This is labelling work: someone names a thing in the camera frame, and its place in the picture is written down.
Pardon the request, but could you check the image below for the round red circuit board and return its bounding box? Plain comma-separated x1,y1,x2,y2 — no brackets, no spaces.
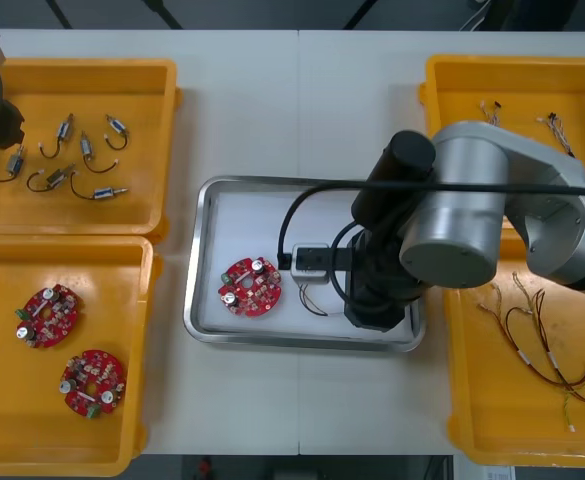
15,283,81,350
216,256,286,319
59,348,127,420

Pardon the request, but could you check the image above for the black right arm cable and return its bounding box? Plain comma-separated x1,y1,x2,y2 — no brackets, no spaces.
276,179,585,274

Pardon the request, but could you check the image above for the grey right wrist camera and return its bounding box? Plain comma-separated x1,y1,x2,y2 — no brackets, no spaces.
290,242,353,286

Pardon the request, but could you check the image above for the yellow-orange plastic bin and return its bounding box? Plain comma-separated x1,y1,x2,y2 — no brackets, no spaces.
0,234,164,477
418,53,585,166
444,219,585,469
0,58,183,237

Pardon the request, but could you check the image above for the steel tray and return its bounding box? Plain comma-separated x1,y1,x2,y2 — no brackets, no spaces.
182,174,427,353

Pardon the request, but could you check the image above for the beige twisted wire harness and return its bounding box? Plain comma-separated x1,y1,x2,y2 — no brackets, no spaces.
476,282,504,324

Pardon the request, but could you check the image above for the group of metal solenoids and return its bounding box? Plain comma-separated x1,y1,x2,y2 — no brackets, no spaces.
0,112,131,201

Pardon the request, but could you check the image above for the thin twisted wire harness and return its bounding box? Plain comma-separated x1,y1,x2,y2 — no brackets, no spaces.
536,112,578,159
479,99,503,125

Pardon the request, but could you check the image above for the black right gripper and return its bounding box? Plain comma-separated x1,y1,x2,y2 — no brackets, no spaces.
344,232,423,334

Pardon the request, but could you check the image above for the red black green-yellow wire harness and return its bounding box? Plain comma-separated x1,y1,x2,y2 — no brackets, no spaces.
297,283,348,318

